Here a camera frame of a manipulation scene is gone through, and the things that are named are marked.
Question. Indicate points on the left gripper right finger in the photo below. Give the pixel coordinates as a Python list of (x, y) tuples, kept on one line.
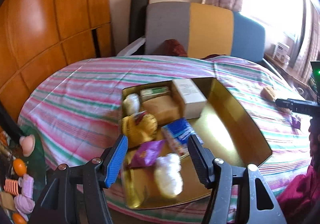
[(207, 166)]

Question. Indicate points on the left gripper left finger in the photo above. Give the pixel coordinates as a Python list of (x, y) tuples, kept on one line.
[(113, 158)]

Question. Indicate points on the purple snack packet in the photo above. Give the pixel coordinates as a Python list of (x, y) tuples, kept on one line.
[(146, 154)]

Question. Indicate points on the yellow sponge block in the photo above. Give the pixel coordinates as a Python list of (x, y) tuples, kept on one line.
[(268, 93)]

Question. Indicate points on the gold metal tray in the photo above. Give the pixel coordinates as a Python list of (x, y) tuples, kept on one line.
[(224, 127)]

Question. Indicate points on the blue tissue pack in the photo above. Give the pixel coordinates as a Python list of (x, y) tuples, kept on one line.
[(177, 133)]

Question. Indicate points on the white plastic bag ball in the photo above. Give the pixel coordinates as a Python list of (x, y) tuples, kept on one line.
[(131, 104)]

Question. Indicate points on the white cardboard box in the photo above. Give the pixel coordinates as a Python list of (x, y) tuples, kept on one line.
[(189, 98)]

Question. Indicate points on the brown paper parcel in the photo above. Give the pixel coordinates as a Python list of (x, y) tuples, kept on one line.
[(163, 108)]

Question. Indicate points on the green white medicine box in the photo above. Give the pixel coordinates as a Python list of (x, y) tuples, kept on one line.
[(147, 94)]

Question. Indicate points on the person's right hand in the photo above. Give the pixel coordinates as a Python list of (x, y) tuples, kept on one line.
[(314, 136)]

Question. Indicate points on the wooden desk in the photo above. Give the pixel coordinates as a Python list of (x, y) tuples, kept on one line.
[(292, 78)]

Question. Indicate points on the green wrapped biscuit pack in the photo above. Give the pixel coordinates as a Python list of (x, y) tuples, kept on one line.
[(285, 110)]

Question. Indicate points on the white product box on desk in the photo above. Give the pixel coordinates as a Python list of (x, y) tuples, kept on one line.
[(281, 52)]

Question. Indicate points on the pink hair roller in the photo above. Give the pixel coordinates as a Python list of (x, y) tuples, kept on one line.
[(27, 186)]

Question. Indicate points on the pink suction cup toy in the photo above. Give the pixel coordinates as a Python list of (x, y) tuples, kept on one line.
[(28, 144)]

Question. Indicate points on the orange tangerine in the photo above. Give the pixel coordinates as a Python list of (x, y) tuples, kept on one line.
[(19, 167)]

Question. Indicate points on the dark red cloth on chair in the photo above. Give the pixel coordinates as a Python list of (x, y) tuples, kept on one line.
[(173, 48)]

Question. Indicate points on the tricolour armchair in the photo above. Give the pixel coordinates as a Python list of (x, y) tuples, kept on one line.
[(202, 30)]

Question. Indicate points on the black rolled mat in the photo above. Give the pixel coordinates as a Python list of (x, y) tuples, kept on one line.
[(137, 19)]

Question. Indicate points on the wooden wardrobe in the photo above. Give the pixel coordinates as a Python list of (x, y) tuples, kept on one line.
[(40, 37)]

